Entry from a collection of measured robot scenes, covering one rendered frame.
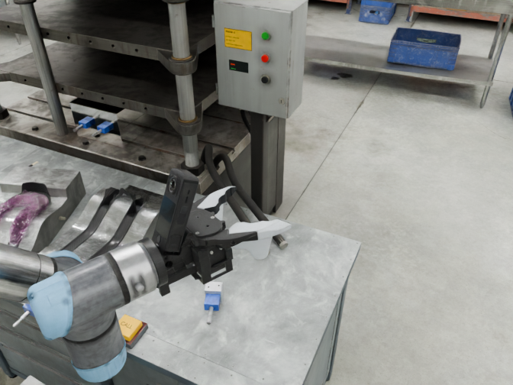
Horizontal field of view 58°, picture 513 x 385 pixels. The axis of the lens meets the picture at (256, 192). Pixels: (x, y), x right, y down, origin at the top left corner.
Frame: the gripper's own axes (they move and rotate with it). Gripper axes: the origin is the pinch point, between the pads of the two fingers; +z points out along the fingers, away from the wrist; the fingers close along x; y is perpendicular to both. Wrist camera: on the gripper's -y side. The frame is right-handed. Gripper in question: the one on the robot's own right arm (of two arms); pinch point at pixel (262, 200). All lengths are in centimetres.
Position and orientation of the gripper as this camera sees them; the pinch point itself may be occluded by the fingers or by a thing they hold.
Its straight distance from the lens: 73.3
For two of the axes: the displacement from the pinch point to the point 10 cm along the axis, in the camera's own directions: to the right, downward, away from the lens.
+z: 8.2, -3.5, 4.6
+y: 0.8, 8.6, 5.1
